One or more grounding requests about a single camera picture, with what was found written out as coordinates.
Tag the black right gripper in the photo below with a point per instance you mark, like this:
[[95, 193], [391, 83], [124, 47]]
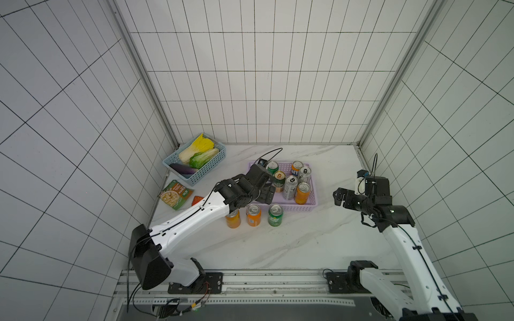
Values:
[[347, 198]]

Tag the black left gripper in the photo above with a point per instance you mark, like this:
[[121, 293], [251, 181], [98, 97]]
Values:
[[266, 194]]

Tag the green Sprite can small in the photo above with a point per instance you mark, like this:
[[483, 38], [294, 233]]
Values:
[[276, 213]]

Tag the orange Fanta can front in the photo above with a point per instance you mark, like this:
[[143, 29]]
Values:
[[253, 215]]

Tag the orange fanta can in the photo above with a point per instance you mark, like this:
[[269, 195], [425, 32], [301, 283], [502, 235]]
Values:
[[253, 215], [296, 167]]

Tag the white Monster can front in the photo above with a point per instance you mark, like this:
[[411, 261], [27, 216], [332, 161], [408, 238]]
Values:
[[290, 187]]

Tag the white monster can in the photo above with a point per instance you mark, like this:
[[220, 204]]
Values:
[[304, 174], [290, 187]]

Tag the orange Schweppes can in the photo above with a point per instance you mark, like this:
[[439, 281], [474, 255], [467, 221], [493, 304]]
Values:
[[302, 194]]

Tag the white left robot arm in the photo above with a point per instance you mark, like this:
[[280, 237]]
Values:
[[151, 249]]

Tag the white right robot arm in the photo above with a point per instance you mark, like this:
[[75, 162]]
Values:
[[430, 299]]

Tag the purple perforated plastic basket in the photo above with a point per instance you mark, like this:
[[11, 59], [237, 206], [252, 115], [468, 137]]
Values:
[[290, 205]]

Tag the gold top green can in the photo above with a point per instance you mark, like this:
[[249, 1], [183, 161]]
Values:
[[279, 181]]

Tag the green can rear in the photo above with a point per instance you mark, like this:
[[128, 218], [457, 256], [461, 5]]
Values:
[[272, 167]]

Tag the red snack packet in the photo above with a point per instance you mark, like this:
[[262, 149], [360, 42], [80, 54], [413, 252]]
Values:
[[196, 200]]

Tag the green toy lettuce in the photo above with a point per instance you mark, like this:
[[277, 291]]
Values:
[[202, 158]]

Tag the yellow toy cabbage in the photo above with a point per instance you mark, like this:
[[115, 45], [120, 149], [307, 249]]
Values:
[[199, 145]]

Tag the purple toy eggplant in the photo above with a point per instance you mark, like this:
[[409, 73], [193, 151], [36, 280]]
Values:
[[183, 169]]

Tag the green food packet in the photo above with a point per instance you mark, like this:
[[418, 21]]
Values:
[[175, 195]]

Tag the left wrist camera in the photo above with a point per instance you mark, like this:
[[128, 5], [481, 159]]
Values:
[[262, 162]]

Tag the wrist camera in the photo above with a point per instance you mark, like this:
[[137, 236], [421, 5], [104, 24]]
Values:
[[262, 162], [362, 175]]

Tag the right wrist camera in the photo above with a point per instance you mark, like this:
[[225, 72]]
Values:
[[362, 175]]

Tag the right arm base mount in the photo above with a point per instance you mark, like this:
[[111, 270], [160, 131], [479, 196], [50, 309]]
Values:
[[348, 282]]

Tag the aluminium rail frame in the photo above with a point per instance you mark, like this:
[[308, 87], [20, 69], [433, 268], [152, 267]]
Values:
[[244, 287]]

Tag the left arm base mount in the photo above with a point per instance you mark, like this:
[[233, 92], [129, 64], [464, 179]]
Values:
[[189, 277]]

